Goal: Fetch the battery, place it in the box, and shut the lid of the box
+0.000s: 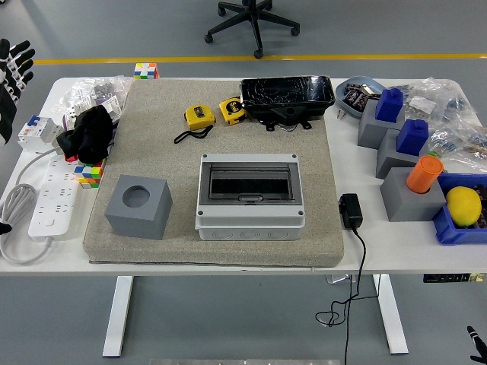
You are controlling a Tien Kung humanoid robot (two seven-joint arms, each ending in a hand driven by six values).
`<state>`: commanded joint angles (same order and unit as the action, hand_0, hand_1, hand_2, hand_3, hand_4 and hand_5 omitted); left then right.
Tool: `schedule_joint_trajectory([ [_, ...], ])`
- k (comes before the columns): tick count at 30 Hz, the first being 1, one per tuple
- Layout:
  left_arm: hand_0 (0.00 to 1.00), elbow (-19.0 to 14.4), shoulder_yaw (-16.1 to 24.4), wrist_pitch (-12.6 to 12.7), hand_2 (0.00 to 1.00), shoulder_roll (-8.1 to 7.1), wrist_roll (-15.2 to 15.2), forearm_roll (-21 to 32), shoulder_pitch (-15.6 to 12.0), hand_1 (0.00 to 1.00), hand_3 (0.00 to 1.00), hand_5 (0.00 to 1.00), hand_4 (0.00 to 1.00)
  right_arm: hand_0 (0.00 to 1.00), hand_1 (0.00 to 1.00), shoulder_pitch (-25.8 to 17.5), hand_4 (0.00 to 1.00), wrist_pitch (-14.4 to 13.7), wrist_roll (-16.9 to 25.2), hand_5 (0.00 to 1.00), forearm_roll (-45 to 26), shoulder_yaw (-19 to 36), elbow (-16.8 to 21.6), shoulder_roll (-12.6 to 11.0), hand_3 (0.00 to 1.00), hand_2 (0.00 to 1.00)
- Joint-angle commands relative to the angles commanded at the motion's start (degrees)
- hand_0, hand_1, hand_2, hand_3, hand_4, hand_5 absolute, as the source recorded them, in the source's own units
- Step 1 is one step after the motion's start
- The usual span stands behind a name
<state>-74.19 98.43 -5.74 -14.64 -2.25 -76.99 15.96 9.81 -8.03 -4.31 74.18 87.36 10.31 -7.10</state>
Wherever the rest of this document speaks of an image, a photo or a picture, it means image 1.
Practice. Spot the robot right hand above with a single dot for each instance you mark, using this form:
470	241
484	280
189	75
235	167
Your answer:
480	348

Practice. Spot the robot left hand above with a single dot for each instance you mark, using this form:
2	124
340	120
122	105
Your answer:
9	95

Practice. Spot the grey electrical box clear lid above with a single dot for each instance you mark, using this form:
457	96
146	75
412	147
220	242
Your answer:
247	228

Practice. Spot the orange cylinder battery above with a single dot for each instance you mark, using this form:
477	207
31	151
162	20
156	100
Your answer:
424	173

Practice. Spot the white circuit breaker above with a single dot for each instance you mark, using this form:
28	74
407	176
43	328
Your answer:
38	133

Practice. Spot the clear bag white parts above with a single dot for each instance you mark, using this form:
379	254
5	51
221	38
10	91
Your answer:
76	99

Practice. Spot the black table control panel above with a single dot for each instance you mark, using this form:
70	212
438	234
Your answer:
445	278

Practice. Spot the black cloth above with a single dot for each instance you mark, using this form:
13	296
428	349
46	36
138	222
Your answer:
91	133

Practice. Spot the white table leg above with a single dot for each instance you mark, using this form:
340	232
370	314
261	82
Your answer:
118	315
392	315

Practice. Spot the clear bag purple label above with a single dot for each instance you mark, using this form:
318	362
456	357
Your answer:
112	104

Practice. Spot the white power strip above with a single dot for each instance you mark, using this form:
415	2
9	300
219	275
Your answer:
53	197

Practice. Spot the colourful puzzle cube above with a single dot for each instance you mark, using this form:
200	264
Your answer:
146	71
89	176

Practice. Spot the blue plastic bin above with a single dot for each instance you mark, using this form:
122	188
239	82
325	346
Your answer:
452	233

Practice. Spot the yellow lemon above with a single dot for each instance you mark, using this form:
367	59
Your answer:
464	207

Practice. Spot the grey-brown mat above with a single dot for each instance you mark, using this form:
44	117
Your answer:
160	125

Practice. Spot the grey cube holder round hole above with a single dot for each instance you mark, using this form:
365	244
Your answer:
133	220
407	205

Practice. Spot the black power adapter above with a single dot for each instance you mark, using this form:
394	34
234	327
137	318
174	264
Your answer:
350	211

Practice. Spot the blue block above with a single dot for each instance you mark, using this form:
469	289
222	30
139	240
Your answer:
390	106
412	138

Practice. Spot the clear bags of parts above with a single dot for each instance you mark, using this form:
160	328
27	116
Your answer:
449	110

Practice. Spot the black office chair base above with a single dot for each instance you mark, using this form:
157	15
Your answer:
258	23

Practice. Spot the small metal clip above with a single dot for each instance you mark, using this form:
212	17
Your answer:
341	113

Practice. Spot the black plastic tray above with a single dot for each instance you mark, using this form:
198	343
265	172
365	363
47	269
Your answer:
285	91

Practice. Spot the dark snack packets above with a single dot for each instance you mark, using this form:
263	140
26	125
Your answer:
355	97

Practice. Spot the blue-grey bowl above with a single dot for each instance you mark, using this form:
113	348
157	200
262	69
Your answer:
342	99

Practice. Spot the grey table bracket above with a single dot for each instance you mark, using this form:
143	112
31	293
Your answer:
340	279

